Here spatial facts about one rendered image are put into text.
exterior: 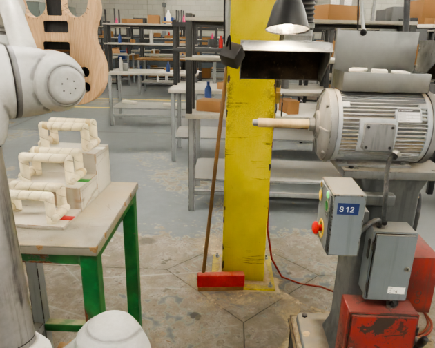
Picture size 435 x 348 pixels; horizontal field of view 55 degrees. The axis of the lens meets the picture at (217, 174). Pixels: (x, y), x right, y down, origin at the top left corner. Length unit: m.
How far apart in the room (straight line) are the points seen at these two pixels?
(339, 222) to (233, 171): 1.29
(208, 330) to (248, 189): 0.83
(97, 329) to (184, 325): 1.57
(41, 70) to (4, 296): 0.40
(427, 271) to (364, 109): 0.66
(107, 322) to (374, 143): 0.97
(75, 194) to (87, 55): 0.51
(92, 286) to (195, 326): 1.15
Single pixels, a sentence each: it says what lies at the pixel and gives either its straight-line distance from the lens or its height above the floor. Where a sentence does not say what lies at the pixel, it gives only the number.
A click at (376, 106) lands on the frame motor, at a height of 1.33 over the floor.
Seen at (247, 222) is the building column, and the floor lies 0.44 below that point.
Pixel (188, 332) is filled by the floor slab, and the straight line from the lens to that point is 2.43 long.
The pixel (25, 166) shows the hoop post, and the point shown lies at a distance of 1.64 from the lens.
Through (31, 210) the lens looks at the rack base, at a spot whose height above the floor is 0.94.
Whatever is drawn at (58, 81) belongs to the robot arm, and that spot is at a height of 1.47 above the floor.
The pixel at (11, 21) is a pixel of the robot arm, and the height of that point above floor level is 1.57.
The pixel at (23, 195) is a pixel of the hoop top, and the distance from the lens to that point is 1.48.
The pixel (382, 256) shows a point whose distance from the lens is 1.55.
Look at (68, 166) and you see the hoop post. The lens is 1.56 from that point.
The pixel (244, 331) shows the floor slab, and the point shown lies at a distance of 2.44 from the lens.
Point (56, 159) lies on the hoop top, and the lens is 1.57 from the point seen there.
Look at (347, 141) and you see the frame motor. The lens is 1.45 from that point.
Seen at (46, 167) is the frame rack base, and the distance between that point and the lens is 1.76.
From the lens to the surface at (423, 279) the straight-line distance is 1.77.
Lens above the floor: 1.55
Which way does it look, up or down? 19 degrees down
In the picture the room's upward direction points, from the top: 1 degrees clockwise
